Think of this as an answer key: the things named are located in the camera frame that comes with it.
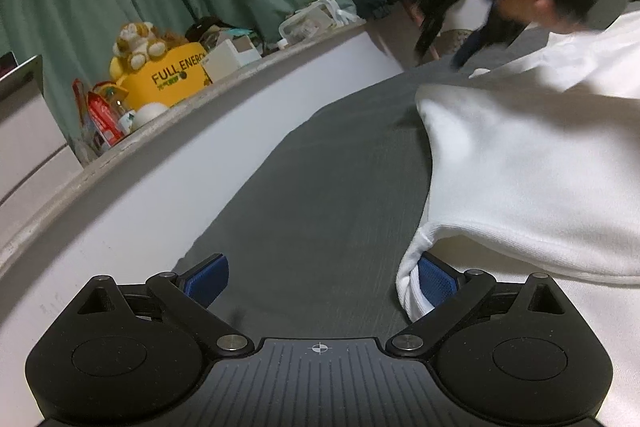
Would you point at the clear plastic pouch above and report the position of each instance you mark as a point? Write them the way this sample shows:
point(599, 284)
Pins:
point(310, 22)

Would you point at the brown plush toy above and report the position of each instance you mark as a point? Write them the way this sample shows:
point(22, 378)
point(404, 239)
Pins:
point(137, 42)

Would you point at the white dome lamp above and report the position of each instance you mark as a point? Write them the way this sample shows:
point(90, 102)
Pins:
point(149, 114)

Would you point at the grey window ledge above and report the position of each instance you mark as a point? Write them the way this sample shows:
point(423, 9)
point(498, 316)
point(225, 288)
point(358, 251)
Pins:
point(150, 142)

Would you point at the plastic bottle green label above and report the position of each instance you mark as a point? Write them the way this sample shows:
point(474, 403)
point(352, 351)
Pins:
point(122, 117)

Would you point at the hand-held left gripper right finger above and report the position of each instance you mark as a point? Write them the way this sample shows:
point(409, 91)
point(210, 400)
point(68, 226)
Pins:
point(439, 279)

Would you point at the red snack packet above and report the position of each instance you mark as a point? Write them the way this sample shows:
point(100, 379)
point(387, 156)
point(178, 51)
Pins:
point(102, 117)

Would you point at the yellow cardboard box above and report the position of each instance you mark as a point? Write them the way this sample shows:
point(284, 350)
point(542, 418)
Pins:
point(165, 82)

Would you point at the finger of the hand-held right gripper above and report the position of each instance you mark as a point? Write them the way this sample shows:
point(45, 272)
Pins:
point(430, 37)
point(475, 44)

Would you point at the white long-sleeve shirt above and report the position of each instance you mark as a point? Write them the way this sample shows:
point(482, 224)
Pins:
point(525, 157)

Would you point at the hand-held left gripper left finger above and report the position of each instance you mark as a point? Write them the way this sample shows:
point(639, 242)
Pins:
point(207, 279)

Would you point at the black cap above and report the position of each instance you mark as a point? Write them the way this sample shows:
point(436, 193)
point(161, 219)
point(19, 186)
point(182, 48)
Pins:
point(202, 28)

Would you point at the white panelled cabinet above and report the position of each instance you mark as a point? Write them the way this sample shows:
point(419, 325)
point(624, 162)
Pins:
point(30, 142)

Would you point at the grey round knobbed cushion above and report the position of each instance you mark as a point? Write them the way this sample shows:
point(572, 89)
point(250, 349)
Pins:
point(457, 39)

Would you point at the white and teal box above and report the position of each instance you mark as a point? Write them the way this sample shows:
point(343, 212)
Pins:
point(225, 59)

